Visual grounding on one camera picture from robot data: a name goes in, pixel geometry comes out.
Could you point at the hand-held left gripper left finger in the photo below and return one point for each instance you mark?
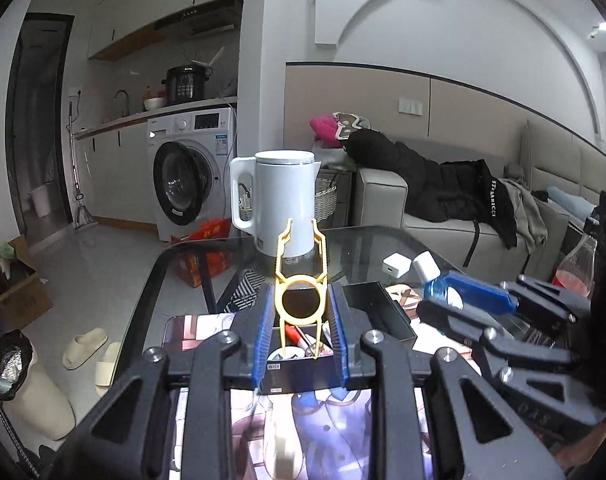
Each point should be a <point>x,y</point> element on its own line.
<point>262,340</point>

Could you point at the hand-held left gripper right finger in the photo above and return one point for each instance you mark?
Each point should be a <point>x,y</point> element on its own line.
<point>339,340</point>

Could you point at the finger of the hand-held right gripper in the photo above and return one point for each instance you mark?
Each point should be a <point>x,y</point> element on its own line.
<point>463,320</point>
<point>478,292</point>

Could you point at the yellow plastic tool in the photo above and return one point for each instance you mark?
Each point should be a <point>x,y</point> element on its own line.
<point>278,305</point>

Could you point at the black storage box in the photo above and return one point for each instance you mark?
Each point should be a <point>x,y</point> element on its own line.
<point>378,310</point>

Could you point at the blue bottle with white cap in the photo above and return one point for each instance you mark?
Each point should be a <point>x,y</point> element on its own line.
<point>425,265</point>

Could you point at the red and white tube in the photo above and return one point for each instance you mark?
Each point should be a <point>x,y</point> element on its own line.
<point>293,332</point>

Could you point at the black white striped mat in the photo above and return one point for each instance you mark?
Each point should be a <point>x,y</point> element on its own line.
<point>243,290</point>

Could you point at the white charger block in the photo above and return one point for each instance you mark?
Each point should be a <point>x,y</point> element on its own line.
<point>397,265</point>

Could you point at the dark kettle base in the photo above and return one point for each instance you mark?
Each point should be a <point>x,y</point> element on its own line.
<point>303,261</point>

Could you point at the grey garment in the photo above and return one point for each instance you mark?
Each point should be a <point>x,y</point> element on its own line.
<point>528,215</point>

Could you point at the red cardboard box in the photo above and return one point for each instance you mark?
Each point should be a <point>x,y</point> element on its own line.
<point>198,265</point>

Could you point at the pink drink bottle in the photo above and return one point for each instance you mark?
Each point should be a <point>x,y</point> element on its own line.
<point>575,275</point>

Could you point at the printed table mat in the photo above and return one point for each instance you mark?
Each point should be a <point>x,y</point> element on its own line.
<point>303,435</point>

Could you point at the black jacket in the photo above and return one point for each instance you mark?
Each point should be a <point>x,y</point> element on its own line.
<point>423,180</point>

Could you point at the light blue cloth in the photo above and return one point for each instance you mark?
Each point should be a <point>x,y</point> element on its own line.
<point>570,201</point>

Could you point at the grey sofa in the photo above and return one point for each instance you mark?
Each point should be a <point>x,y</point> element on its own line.
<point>383,195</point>

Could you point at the wicker basket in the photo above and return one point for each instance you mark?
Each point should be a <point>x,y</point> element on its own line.
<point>325,200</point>

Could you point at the white electric kettle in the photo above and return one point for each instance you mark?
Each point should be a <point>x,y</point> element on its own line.
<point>283,195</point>

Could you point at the beige slipper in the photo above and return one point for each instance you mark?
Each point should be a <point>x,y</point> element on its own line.
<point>85,347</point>
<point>107,370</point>

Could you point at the white washing machine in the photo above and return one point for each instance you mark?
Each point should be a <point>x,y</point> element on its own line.
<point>183,185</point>

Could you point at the patterned cushion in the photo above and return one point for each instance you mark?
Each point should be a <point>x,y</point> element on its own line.
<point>353,124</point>

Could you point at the pink plush item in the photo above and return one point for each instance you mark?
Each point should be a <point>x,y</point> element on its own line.
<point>324,130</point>

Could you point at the white kitchen counter cabinet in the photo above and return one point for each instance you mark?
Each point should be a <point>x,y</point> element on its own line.
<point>123,175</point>

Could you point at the mop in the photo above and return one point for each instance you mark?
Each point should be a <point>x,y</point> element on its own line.
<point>80,210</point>

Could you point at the beige trash bin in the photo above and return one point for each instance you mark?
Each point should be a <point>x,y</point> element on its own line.
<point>38,400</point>

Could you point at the brown cardboard box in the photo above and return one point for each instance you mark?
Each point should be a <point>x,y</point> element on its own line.
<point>23,305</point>

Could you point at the white bowl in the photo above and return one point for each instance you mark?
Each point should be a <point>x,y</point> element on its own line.
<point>154,103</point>

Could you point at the white bucket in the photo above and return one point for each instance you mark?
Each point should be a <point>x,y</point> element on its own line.
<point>40,201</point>

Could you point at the black rice cooker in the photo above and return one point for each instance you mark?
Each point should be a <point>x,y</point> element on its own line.
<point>185,85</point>

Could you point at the green cloth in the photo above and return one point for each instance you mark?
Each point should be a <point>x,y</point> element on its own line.
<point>5,251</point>

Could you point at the kitchen faucet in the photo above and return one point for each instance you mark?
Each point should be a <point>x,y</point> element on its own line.
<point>126,97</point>

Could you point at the ceiling spotlight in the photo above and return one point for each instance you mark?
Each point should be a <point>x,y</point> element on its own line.
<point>602,27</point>

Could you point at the range hood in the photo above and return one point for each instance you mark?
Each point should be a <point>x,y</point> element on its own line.
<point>198,20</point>

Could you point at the wall switch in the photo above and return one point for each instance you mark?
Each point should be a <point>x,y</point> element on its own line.
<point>410,106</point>

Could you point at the white wall cabinet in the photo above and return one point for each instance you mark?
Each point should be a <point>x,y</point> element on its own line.
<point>148,5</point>

